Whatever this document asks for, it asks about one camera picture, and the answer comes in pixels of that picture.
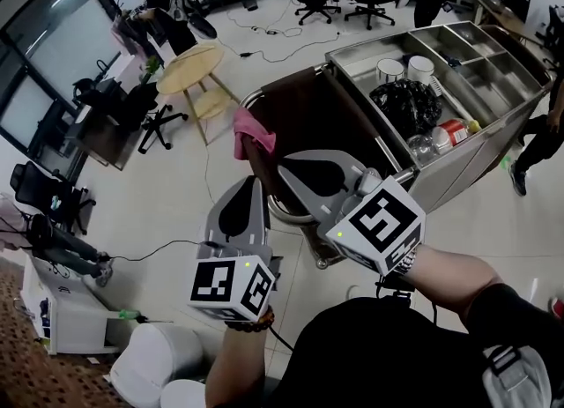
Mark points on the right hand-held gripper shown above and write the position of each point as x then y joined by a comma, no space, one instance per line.
379,225

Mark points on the black monitor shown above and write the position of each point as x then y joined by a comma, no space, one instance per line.
516,1

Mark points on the dark wooden desk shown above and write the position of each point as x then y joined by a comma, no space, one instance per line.
103,142

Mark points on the green plant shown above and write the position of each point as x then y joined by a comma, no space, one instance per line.
151,67

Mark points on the pink cloth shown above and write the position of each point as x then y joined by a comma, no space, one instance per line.
247,126

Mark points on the stainless steel cart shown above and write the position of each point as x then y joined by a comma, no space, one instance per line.
462,164

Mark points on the white backpack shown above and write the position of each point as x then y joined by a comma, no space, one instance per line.
180,1

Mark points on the person's black shirt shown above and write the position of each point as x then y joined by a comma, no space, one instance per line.
374,353

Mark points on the white cabinet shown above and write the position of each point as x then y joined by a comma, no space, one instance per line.
72,313

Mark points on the person's right forearm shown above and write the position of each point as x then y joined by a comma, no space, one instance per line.
449,278

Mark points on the white round lid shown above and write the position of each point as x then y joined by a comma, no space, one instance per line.
185,395

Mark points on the white cup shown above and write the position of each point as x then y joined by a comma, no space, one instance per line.
420,69
390,70

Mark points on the red label plastic bottle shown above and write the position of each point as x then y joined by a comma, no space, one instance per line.
456,131

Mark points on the person's left forearm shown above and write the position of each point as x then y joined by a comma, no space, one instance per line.
235,366

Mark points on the dark brown cart bag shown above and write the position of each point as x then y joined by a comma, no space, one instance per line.
317,120

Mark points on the white brush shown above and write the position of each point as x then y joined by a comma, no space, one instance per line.
436,86

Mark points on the white trash bin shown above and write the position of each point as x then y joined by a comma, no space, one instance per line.
154,362

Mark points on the light wooden desk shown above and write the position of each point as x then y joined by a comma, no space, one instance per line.
493,7

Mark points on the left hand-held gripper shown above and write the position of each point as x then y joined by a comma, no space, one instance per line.
238,239

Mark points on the round wooden table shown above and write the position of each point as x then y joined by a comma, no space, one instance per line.
191,67

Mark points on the black plastic bag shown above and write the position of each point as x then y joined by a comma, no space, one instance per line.
407,104

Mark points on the clear plastic bottle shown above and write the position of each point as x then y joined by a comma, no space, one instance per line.
423,148

